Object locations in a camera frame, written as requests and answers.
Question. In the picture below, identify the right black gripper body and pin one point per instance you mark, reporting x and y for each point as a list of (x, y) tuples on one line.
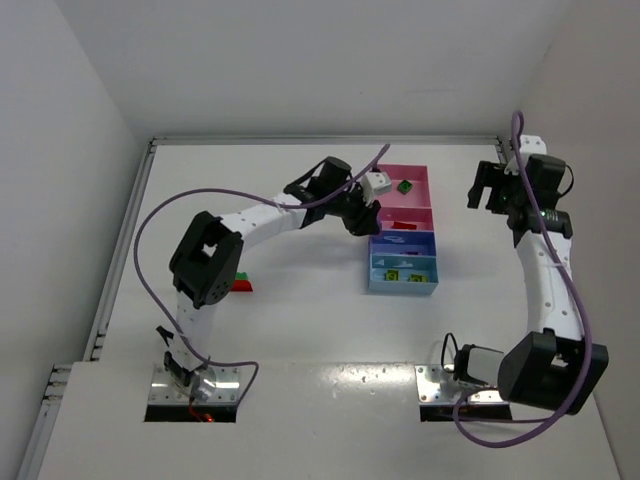
[(486, 181)]

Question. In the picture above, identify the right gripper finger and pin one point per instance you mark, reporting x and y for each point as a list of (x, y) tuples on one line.
[(474, 196), (487, 174)]

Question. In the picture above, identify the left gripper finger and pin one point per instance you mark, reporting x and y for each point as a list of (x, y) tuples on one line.
[(363, 227), (371, 214)]

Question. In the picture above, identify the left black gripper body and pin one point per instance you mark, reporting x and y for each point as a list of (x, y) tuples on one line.
[(364, 218)]

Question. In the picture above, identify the dark green lego brick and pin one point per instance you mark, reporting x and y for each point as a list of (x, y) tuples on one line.
[(404, 186)]

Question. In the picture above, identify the red rounded lego brick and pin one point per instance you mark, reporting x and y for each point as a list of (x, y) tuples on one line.
[(242, 286)]

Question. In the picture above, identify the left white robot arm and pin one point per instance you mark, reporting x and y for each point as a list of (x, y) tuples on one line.
[(206, 261)]

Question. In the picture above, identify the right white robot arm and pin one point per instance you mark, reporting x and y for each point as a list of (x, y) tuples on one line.
[(542, 369)]

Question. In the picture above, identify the pink blue sorting tray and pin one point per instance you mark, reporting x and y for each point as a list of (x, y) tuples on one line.
[(409, 252)]

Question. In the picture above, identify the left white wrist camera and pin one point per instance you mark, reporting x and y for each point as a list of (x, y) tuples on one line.
[(375, 184)]

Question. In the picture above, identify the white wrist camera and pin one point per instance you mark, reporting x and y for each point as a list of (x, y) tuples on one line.
[(528, 145), (375, 184)]

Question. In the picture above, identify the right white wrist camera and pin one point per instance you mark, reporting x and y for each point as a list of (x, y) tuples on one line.
[(528, 145)]

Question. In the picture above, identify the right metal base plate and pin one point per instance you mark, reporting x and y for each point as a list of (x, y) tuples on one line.
[(436, 387)]

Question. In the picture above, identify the metal base plate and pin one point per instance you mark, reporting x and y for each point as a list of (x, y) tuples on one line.
[(436, 387), (211, 387)]

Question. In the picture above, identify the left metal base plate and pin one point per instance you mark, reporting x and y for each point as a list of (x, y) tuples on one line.
[(211, 387)]

